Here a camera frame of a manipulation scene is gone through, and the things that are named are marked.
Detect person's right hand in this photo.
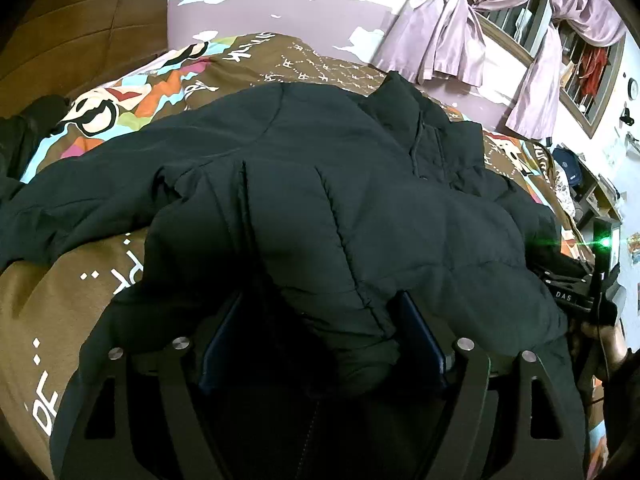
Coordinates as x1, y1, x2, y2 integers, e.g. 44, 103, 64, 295
570, 319, 630, 392

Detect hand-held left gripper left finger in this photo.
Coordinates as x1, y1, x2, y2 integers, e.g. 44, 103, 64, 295
52, 290, 248, 480

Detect dark blue bag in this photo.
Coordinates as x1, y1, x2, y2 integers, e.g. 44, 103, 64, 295
552, 146, 584, 189

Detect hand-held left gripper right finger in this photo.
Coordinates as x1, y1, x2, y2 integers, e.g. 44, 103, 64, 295
395, 289, 588, 480

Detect brown wooden headboard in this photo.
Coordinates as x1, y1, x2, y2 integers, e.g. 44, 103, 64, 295
0, 0, 171, 106

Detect black puffer jacket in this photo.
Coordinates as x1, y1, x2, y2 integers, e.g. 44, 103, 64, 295
0, 71, 588, 480

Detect brown printed blanket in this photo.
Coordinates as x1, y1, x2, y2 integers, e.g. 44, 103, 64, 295
0, 32, 608, 480

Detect dark cloth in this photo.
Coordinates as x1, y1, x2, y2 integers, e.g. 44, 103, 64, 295
0, 95, 72, 182

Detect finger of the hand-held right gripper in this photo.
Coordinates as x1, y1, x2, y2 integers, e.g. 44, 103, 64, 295
531, 252, 593, 286

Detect wide pink curtain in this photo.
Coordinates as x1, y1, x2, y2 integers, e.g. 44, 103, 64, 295
372, 0, 556, 84

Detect red hanging clothes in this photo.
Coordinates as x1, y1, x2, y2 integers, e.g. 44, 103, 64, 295
580, 45, 609, 97

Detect narrow pink curtain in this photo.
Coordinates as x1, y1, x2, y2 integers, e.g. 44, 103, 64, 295
505, 0, 628, 141

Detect wooden bedside shelf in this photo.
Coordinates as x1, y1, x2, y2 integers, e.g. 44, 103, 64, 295
550, 142, 625, 226

